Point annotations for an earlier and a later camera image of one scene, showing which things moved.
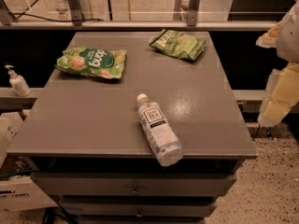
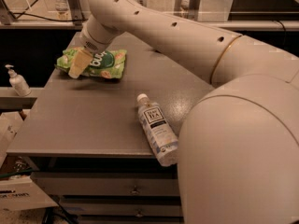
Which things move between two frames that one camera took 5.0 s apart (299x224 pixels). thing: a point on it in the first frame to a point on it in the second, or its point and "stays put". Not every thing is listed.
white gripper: (290, 37) to (89, 44)
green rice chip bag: (92, 62) stays put
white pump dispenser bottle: (19, 83) stays put
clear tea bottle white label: (162, 134) stays put
